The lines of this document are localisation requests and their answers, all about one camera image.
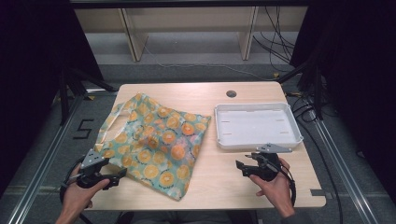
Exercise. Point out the black metal stand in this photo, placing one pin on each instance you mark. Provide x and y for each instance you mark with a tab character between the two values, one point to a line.
313	84
73	84

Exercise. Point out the aluminium floor rail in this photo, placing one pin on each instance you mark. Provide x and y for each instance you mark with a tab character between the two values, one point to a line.
40	168
339	168

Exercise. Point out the person's left hand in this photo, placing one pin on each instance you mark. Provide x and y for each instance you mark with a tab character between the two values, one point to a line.
77	199

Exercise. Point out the person's right hand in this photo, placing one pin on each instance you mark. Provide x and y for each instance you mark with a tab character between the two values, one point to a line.
277	191

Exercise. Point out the orange-print shopping bag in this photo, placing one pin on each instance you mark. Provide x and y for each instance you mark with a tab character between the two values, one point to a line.
155	146

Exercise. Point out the white plastic tray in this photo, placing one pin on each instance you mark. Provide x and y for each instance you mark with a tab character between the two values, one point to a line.
257	126

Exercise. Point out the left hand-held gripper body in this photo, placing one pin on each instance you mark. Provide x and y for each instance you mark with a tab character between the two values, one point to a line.
91	161

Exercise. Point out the person's legs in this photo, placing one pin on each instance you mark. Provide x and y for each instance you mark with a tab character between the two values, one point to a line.
186	218

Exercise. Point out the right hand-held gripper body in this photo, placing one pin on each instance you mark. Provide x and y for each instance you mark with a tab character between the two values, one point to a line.
268	166

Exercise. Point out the black curtain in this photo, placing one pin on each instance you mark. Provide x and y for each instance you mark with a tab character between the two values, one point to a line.
34	77
358	77

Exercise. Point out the beige wooden shelf unit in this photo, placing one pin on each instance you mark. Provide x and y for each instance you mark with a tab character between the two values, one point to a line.
186	21

